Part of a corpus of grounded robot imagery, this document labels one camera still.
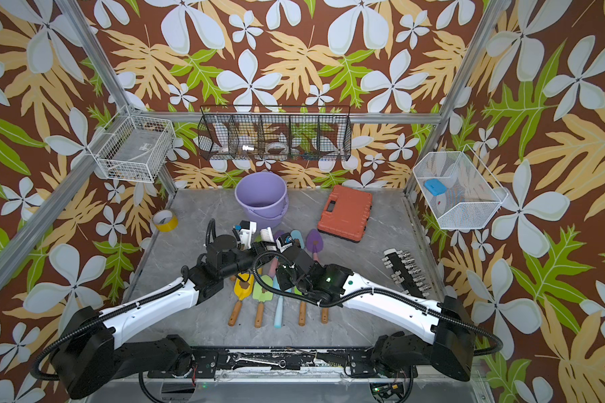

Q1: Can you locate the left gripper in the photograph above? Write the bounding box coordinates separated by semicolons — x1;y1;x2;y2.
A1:
219;240;282;281

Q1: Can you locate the yellow square trowel wooden handle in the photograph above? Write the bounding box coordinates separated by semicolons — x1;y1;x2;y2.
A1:
228;273;255;327

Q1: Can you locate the white brush blue handle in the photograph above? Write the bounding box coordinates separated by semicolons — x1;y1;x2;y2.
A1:
260;228;276;245

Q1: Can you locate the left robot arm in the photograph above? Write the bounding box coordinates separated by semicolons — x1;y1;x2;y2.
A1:
30;231;277;399

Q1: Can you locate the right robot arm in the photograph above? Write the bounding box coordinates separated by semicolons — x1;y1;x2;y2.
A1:
277;246;503;381

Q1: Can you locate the green square trowel right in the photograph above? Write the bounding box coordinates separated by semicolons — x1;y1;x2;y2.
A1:
321;307;329;324

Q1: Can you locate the light blue round trowel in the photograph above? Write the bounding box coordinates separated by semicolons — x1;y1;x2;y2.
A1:
273;278;287;328

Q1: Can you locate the purple plastic bucket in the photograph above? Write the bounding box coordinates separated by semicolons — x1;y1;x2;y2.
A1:
235;171;289;229

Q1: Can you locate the yellow tape roll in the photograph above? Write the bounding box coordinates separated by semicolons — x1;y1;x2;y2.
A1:
152;209;178;233

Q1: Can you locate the red plastic tool case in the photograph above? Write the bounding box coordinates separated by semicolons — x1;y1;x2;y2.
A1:
317;185;373;243

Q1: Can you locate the black socket bit rack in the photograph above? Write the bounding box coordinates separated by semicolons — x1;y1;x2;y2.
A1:
381;249;432;299

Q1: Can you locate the blue object in basket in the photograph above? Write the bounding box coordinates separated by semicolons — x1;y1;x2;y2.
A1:
423;178;448;196

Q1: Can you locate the green pointed trowel wooden handle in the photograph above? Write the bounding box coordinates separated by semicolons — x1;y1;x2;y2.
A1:
294;287;307;327

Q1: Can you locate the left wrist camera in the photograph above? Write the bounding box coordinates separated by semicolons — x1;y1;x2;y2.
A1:
233;220;257;250

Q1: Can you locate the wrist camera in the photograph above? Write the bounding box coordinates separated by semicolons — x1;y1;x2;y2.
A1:
276;233;294;254
233;220;257;250

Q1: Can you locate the purple trowel pink handle right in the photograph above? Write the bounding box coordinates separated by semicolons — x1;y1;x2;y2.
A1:
306;229;324;261

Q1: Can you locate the purple trowel pink handle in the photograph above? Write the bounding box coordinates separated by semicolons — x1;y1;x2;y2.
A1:
306;229;324;261
267;230;291;278

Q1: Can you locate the green square trowel wooden handle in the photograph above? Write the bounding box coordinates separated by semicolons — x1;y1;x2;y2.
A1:
252;281;273;328

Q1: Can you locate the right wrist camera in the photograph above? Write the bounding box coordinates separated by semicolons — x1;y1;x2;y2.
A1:
276;233;294;254

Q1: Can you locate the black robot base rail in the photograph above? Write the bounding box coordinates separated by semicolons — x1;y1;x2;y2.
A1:
148;347;418;382

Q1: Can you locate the black wire basket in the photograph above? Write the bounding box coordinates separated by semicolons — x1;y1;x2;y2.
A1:
196;105;353;161

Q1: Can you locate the white wire basket left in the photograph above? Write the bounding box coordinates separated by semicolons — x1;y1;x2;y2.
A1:
90;107;176;183

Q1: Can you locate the white wire basket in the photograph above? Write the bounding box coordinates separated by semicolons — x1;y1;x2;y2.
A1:
413;146;509;231
90;107;176;183

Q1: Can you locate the white wire basket right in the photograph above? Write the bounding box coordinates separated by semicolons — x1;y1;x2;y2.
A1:
413;146;509;231

